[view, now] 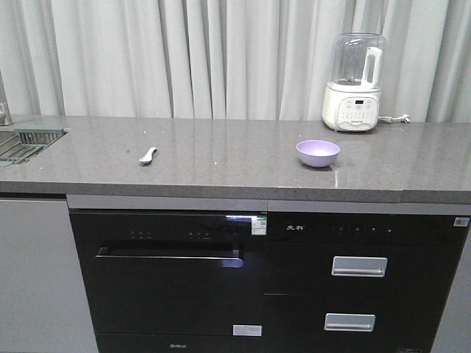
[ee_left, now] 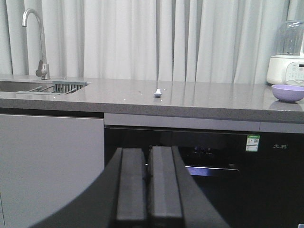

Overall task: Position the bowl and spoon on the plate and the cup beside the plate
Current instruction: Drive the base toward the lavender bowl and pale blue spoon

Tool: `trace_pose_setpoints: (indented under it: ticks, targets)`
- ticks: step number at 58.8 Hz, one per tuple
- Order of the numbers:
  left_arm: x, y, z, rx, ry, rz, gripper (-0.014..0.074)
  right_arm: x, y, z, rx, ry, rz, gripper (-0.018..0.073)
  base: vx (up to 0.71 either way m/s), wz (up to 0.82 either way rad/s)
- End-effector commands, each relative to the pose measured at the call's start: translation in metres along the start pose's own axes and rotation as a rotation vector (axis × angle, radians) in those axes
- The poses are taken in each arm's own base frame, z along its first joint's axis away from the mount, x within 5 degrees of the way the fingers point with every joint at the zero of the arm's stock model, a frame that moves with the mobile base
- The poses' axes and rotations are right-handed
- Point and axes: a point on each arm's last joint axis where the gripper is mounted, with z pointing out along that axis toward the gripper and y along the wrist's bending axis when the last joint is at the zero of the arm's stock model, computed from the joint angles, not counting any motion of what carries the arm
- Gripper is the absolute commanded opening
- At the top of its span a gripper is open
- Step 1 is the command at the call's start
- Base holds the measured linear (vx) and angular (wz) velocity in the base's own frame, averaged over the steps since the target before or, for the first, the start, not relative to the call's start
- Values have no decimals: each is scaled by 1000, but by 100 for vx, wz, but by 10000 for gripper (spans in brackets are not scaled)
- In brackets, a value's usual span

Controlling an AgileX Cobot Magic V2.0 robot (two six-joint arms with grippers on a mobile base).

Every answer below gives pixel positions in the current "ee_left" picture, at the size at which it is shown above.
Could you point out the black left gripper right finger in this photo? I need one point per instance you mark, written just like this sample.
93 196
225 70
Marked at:
174 198

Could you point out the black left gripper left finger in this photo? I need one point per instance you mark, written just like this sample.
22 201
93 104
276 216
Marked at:
116 199

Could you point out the light blue spoon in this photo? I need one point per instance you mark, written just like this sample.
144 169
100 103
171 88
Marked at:
157 93

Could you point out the purple plastic bowl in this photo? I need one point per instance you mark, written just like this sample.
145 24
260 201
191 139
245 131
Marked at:
288 93

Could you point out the grey cabinet door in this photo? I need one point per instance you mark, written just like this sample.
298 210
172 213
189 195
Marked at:
45 163

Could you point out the black built-in dishwasher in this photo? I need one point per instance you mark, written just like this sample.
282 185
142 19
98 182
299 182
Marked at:
263 189

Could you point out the green energy label sticker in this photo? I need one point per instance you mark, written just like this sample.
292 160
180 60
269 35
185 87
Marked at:
252 143

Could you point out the grey sink drain rack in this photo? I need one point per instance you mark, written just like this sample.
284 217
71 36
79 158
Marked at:
57 88

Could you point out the stainless steel sink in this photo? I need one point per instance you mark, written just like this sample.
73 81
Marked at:
14 86

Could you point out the white curtain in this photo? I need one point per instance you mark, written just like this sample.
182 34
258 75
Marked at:
219 41

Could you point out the white blender base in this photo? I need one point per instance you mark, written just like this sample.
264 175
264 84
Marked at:
285 70

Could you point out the clear blender jar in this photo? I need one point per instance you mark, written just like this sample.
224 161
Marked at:
290 39

